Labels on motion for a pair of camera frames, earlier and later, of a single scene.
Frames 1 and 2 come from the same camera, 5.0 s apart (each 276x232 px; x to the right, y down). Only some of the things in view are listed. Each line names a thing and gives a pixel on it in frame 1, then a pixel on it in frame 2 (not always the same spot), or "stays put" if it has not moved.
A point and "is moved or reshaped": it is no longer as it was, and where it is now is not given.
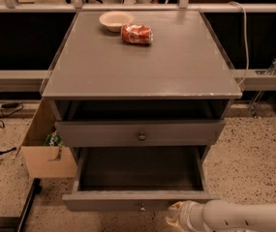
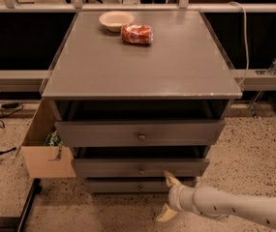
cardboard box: x=42 y=160 stays put
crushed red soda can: x=141 y=35 stays put
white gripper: x=185 y=215 → x=174 y=197
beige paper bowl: x=114 y=20 stays put
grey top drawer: x=141 y=133 stays put
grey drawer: x=137 y=179 is moved or reshaped
